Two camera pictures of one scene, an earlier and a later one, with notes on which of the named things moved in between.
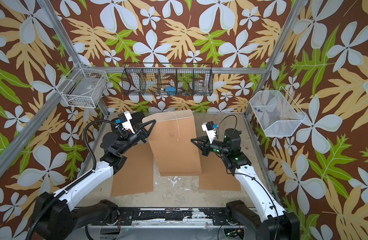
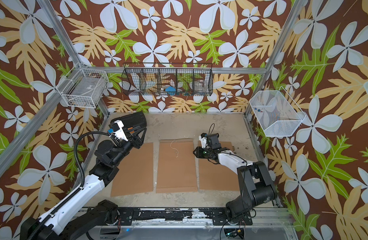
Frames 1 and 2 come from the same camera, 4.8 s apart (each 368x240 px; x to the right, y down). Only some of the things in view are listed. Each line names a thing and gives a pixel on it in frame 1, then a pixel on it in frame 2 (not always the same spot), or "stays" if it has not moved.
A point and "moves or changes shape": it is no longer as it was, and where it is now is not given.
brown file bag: (136, 174) stays
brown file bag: (170, 140) moves or changes shape
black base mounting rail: (125, 216) stays
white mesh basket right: (276, 113) stays
